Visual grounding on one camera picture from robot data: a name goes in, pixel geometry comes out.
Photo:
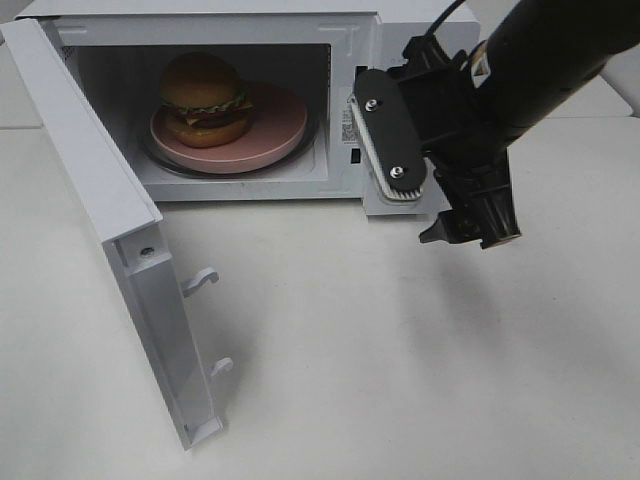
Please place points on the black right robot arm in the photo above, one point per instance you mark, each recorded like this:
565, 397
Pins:
541, 54

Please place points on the pink round plate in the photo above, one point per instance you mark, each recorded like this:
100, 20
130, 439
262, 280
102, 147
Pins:
257, 134

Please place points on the white microwave door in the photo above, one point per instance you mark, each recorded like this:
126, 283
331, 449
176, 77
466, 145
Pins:
128, 225

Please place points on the white microwave oven body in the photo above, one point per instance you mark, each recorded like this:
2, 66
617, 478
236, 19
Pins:
116, 50

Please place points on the toy hamburger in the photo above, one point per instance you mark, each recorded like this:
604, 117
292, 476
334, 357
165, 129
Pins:
205, 101

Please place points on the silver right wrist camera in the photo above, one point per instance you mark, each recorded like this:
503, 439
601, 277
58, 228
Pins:
388, 137

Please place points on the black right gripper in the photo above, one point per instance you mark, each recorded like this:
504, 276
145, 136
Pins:
463, 143

